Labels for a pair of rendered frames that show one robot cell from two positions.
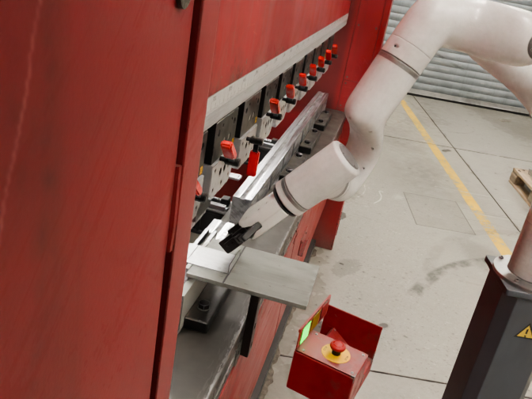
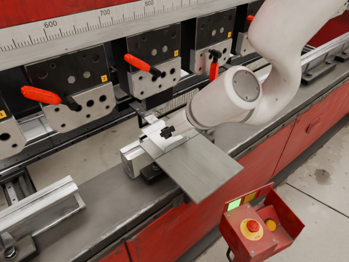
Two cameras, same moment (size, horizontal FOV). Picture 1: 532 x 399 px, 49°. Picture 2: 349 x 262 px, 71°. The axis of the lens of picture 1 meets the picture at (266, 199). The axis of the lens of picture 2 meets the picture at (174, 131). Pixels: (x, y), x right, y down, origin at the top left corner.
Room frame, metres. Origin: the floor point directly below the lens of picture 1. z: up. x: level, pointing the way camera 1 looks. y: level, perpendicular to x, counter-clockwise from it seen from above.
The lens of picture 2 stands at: (0.73, -0.30, 1.54)
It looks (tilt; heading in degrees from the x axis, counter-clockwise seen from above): 42 degrees down; 42
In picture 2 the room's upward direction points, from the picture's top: straight up
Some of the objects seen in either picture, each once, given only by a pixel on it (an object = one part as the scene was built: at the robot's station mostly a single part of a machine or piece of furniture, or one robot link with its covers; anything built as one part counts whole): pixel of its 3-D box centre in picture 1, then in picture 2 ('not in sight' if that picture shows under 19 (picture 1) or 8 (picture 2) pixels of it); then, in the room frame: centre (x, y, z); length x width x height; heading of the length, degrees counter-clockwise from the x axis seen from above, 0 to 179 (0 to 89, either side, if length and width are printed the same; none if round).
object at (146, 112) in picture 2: (200, 201); (157, 96); (1.15, 0.14, 1.13); 0.10 x 0.02 x 0.10; 170
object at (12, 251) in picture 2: not in sight; (10, 252); (0.64, 0.17, 0.91); 0.03 x 0.03 x 0.02
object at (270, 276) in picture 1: (256, 271); (189, 156); (1.12, -0.01, 1.00); 0.26 x 0.18 x 0.01; 80
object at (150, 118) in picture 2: not in sight; (134, 103); (1.18, 0.30, 1.01); 0.26 x 0.12 x 0.05; 80
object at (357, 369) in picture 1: (336, 351); (258, 225); (1.21, -0.25, 0.75); 0.20 x 0.16 x 0.18; 156
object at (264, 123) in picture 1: (254, 108); (248, 24); (1.52, 0.08, 1.26); 0.15 x 0.09 x 0.17; 170
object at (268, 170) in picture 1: (293, 139); (332, 50); (2.39, -0.07, 0.92); 1.67 x 0.06 x 0.10; 170
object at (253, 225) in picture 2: (336, 349); (252, 227); (1.17, -0.24, 0.79); 0.04 x 0.04 x 0.04
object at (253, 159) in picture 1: (252, 156); (213, 66); (1.29, 0.05, 1.20); 0.04 x 0.02 x 0.10; 80
